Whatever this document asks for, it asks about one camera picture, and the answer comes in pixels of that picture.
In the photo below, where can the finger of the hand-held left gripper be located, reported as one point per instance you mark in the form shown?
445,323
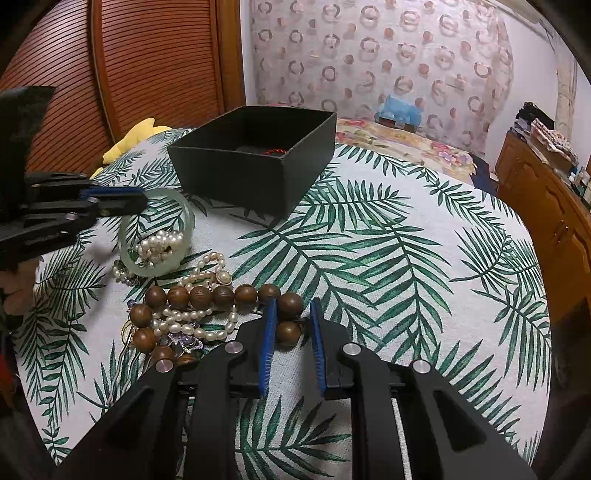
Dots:
120,199
51,226

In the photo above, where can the dark blue bed sheet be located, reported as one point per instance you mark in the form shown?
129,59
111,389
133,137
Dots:
482,173

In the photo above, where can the brown wooden door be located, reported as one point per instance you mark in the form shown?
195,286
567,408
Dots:
231,50

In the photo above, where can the stack of folded cloths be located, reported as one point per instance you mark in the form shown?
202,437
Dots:
549,134

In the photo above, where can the green leaf print tablecloth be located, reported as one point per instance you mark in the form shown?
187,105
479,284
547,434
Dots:
392,277

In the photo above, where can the yellow plush toy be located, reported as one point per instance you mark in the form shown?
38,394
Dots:
134,136

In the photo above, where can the floral blanket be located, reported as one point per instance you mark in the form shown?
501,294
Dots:
415,143

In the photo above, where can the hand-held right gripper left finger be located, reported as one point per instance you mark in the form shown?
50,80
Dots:
268,346

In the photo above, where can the wooden cabinet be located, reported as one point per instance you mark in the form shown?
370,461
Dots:
540,217

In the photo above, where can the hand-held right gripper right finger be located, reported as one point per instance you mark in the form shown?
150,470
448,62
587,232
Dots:
317,346

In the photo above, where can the circle pattern curtain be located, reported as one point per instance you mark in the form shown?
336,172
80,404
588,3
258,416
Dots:
369,55

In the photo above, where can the pale green jade bangle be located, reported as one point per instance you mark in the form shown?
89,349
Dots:
154,270

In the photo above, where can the black cardboard box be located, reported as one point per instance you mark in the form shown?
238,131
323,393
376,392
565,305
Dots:
240,184

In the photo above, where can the blue wrapped package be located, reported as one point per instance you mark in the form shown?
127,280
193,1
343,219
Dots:
399,110

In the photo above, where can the slatted wooden wardrobe door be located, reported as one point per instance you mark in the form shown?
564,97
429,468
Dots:
152,60

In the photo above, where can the person's left hand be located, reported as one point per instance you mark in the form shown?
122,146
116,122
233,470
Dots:
16,295

